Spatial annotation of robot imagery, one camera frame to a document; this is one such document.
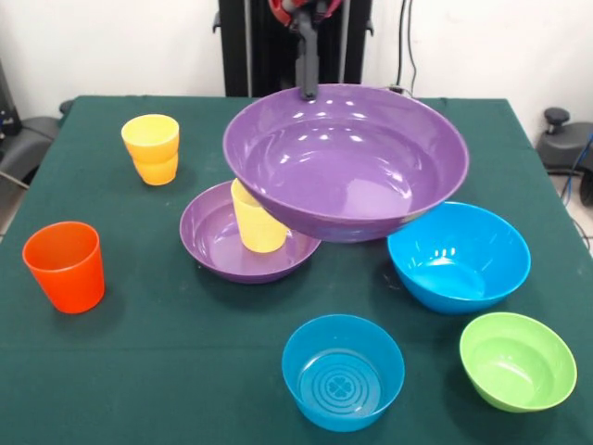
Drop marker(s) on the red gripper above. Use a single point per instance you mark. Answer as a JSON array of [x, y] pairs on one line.
[[280, 11]]

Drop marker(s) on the purple bowl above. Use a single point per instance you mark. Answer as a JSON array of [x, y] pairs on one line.
[[208, 241], [347, 162]]

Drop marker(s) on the pale yellow translucent cup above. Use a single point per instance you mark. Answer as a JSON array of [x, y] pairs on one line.
[[255, 227]]

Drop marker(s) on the small blue patterned bowl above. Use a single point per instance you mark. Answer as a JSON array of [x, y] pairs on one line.
[[343, 380]]

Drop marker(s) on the amber yellow cup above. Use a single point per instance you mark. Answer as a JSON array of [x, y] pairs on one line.
[[157, 171]]

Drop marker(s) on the large blue bowl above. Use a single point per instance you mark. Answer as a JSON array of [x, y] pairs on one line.
[[454, 273]]

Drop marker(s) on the orange cup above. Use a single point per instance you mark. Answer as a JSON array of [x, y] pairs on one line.
[[69, 278]]

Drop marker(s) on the green bowl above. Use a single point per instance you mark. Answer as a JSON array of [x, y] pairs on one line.
[[516, 366]]

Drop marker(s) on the dark green table cloth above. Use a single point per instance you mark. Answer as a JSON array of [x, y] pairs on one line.
[[92, 371]]

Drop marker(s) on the black pedestal leg with caster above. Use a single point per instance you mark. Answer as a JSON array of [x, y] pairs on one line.
[[565, 148], [28, 139]]

